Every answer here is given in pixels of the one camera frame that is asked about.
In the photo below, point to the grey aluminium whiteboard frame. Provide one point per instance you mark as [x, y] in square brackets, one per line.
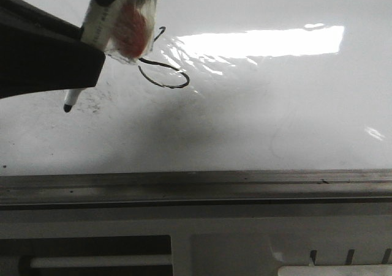
[193, 187]

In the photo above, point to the white machine housing below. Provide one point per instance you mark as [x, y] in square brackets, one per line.
[197, 240]

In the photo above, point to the white whiteboard surface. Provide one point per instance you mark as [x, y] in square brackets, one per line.
[274, 85]

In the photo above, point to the red round magnet taped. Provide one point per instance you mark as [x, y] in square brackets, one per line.
[130, 34]

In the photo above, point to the white black whiteboard marker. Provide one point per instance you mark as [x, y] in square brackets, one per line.
[97, 25]

